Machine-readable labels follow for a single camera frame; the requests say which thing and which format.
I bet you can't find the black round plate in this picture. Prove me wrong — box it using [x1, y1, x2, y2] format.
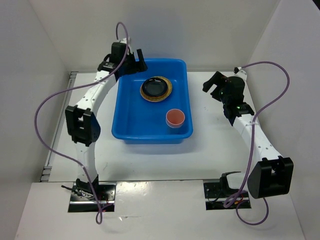
[141, 77, 169, 98]

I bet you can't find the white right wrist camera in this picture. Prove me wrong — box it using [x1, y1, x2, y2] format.
[233, 67, 248, 82]

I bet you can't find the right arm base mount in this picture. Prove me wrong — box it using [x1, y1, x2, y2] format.
[203, 178, 252, 211]

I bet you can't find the light woven bamboo tray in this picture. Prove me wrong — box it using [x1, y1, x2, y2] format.
[140, 76, 173, 96]

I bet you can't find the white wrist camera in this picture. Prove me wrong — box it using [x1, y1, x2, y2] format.
[233, 67, 248, 82]
[119, 37, 134, 55]

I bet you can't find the orange woven bamboo tray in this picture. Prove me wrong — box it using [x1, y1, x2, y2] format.
[142, 95, 169, 103]

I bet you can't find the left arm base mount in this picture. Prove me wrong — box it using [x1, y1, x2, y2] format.
[61, 182, 117, 213]

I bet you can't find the blue plastic bin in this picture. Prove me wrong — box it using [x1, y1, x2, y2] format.
[111, 58, 193, 144]

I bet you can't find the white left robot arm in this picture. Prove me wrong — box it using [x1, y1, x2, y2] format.
[65, 39, 148, 200]

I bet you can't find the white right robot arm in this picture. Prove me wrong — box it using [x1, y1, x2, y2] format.
[202, 70, 294, 199]

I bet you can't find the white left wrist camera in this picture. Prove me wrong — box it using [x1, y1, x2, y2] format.
[119, 37, 134, 55]

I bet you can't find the pink plastic cup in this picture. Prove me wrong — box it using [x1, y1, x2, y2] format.
[165, 108, 186, 128]

